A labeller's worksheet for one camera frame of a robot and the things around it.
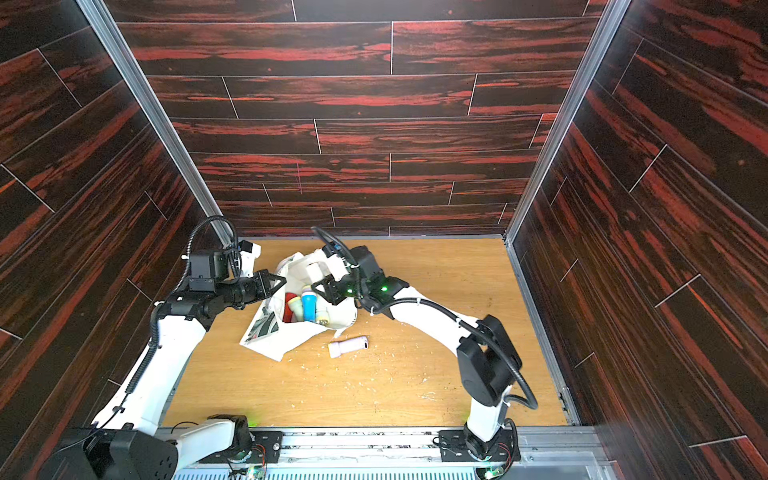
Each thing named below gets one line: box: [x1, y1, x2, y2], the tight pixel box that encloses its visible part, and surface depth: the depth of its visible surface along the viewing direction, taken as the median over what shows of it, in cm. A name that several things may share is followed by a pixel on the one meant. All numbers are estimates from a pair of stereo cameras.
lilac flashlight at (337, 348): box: [328, 336, 369, 358], surface depth 90 cm
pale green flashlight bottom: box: [288, 296, 304, 322], surface depth 93 cm
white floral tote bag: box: [239, 251, 357, 362], surface depth 81 cm
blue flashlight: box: [301, 285, 317, 323], surface depth 93 cm
